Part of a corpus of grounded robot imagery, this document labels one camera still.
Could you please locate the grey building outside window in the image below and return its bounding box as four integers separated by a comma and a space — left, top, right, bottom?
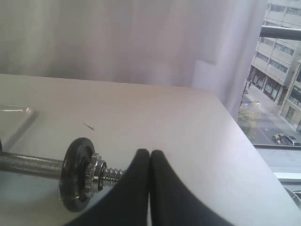
249, 0, 301, 132

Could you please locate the black plate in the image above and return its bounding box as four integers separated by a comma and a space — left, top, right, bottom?
59, 137, 96, 212

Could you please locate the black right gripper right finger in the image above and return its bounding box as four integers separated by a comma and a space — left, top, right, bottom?
150, 150, 232, 226

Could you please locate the dark window frame bar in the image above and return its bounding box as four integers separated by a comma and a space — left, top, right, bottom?
259, 25, 301, 41

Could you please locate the white curtain backdrop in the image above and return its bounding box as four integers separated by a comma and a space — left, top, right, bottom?
0, 0, 267, 118

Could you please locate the chrome spin-lock collar nut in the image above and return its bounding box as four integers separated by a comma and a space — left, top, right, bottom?
84, 153, 107, 197

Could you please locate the white rectangular tray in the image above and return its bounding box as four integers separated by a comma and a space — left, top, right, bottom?
0, 105, 37, 152

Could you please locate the chrome dumbbell bar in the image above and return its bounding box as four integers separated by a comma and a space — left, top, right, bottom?
0, 152, 125, 186

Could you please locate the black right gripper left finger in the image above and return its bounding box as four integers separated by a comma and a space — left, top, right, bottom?
66, 149, 150, 226

